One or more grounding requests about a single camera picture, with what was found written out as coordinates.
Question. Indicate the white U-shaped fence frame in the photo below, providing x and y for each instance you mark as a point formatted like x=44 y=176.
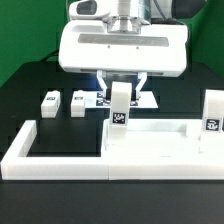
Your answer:
x=18 y=165

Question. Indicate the white desk top tray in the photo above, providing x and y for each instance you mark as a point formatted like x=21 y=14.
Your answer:
x=157 y=139

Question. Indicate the fiducial marker plate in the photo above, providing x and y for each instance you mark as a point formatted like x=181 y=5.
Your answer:
x=94 y=99

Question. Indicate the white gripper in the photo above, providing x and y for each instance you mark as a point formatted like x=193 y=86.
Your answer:
x=121 y=36

